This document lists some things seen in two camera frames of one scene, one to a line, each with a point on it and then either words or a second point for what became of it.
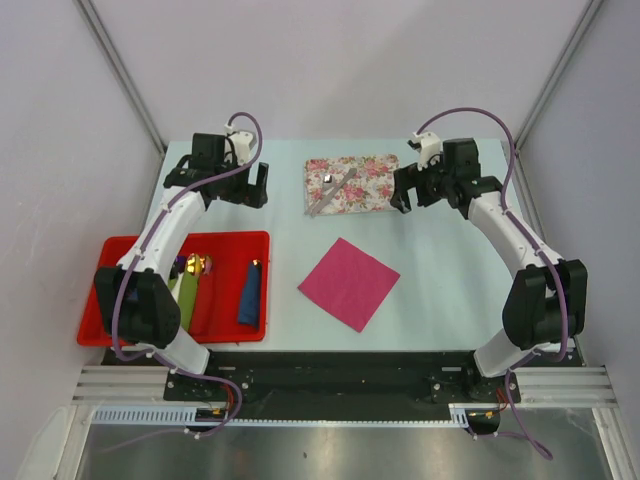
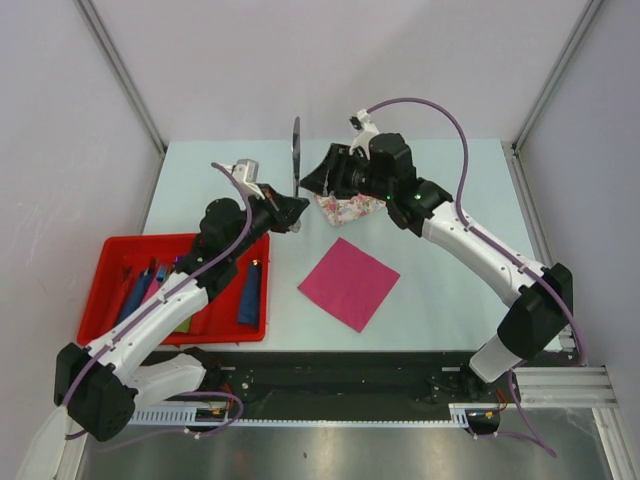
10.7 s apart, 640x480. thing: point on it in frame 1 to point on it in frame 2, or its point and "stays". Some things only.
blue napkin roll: x=250 y=301 stays
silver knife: x=332 y=192 to x=296 y=152
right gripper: x=408 y=178 to x=329 y=176
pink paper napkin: x=349 y=283 stays
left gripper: x=255 y=194 to x=283 y=210
